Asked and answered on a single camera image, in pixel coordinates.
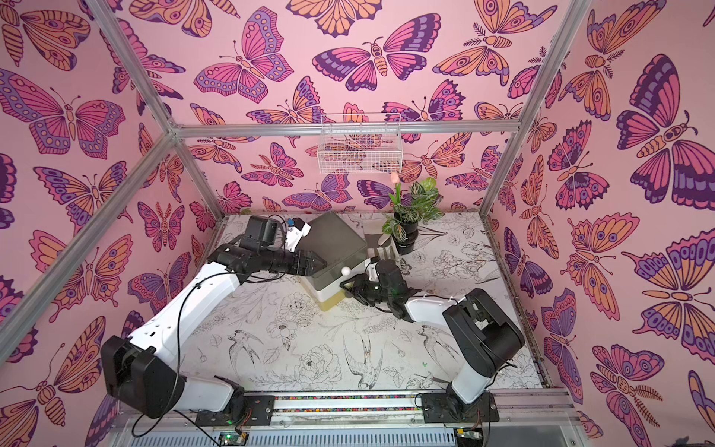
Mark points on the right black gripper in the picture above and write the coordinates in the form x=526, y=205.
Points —
x=362, y=288

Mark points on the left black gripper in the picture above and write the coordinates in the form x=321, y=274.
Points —
x=298, y=266

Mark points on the grey cream three-drawer chest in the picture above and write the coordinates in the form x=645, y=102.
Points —
x=344, y=252

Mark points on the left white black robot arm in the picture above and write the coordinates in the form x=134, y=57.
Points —
x=143, y=369

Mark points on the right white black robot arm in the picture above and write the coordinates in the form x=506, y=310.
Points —
x=487, y=337

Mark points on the potted green plant pink tulip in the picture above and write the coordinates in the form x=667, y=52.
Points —
x=423, y=208

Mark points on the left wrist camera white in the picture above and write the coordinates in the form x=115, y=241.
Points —
x=296, y=229

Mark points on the white wire wall basket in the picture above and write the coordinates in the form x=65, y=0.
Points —
x=360, y=143

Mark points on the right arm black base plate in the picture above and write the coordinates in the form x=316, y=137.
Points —
x=458, y=407

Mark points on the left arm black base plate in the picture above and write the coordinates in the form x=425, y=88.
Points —
x=244, y=411

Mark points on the aluminium front rail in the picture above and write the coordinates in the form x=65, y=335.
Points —
x=529, y=407

